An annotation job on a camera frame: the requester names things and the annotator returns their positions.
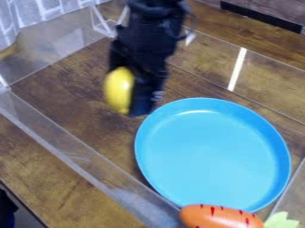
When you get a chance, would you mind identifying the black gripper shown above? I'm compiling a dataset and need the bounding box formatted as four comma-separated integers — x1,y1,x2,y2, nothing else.
109,0,192,117

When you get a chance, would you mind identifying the yellow toy lemon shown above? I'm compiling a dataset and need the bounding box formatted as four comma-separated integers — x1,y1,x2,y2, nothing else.
103,67,135,114

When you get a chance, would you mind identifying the blue round plastic tray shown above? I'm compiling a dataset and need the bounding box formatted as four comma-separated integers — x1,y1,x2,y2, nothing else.
135,98,292,212

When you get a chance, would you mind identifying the dark baseboard strip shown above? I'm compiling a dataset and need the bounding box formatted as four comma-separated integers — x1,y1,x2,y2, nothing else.
221,0,303,34

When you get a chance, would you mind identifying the white brick pattern curtain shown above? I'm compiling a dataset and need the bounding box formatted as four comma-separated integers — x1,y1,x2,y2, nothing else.
0,0,111,51

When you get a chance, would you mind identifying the orange toy carrot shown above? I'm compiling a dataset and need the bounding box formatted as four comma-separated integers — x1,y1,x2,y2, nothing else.
179,204,300,228

